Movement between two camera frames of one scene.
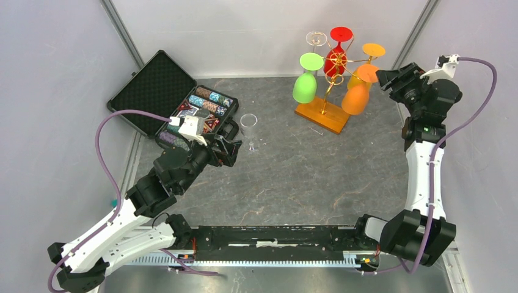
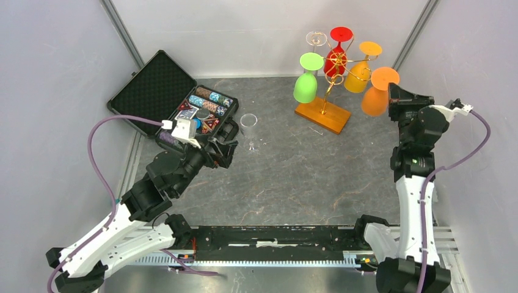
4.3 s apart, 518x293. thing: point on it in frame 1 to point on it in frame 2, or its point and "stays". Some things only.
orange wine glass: [355, 100] to [374, 103]
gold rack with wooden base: [330, 116] stays
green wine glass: [305, 88] stays
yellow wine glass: [371, 50] stays
